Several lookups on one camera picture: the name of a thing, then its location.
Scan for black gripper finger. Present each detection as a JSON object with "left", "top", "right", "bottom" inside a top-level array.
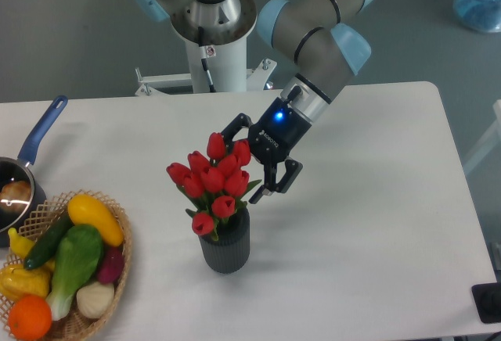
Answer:
[
  {"left": 249, "top": 158, "right": 303, "bottom": 203},
  {"left": 221, "top": 113, "right": 251, "bottom": 149}
]

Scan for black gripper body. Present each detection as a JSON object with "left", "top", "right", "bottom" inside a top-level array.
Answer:
[{"left": 247, "top": 98, "right": 312, "bottom": 167}]

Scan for red tulip bouquet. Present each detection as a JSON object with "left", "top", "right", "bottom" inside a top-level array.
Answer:
[{"left": 166, "top": 132, "right": 260, "bottom": 242}]

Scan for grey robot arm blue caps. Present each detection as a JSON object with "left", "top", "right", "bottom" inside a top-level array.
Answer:
[{"left": 135, "top": 0, "right": 373, "bottom": 203}]

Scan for dark grey ribbed vase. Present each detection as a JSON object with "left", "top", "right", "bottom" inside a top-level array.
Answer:
[{"left": 199, "top": 208, "right": 251, "bottom": 274}]

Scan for purple red radish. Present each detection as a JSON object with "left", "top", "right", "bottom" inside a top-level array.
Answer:
[{"left": 96, "top": 247, "right": 124, "bottom": 284}]

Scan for yellow squash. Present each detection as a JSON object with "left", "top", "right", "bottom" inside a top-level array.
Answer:
[{"left": 67, "top": 193, "right": 124, "bottom": 247}]

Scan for green bok choy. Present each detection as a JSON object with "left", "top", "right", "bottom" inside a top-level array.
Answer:
[{"left": 46, "top": 224, "right": 103, "bottom": 321}]

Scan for white garlic bulb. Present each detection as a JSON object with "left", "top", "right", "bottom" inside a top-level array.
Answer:
[{"left": 76, "top": 281, "right": 114, "bottom": 319}]

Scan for brown bread roll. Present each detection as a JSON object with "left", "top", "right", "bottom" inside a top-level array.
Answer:
[{"left": 1, "top": 181, "right": 31, "bottom": 215}]

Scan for dark green cucumber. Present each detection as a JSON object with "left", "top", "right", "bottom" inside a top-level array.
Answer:
[{"left": 23, "top": 212, "right": 74, "bottom": 271}]

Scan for blue translucent bag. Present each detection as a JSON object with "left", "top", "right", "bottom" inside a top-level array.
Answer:
[{"left": 453, "top": 0, "right": 500, "bottom": 33}]

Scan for black device at edge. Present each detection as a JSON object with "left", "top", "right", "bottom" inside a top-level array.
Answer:
[{"left": 471, "top": 282, "right": 501, "bottom": 324}]

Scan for small yellow banana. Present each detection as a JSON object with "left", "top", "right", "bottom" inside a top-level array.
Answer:
[{"left": 8, "top": 228, "right": 56, "bottom": 273}]

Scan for yellow bumpy gourd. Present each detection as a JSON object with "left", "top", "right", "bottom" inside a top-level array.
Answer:
[{"left": 1, "top": 264, "right": 51, "bottom": 302}]

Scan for orange fruit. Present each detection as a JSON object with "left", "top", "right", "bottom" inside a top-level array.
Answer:
[{"left": 7, "top": 295, "right": 52, "bottom": 340}]

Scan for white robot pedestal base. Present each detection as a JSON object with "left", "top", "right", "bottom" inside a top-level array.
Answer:
[{"left": 135, "top": 36, "right": 277, "bottom": 96}]

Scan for black cable on pedestal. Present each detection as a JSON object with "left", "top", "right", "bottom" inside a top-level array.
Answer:
[{"left": 197, "top": 26, "right": 217, "bottom": 93}]

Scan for white frame at right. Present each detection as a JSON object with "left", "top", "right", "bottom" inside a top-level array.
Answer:
[{"left": 463, "top": 99, "right": 500, "bottom": 176}]

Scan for blue handled saucepan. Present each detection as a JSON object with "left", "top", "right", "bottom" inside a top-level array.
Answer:
[{"left": 1, "top": 95, "right": 68, "bottom": 248}]

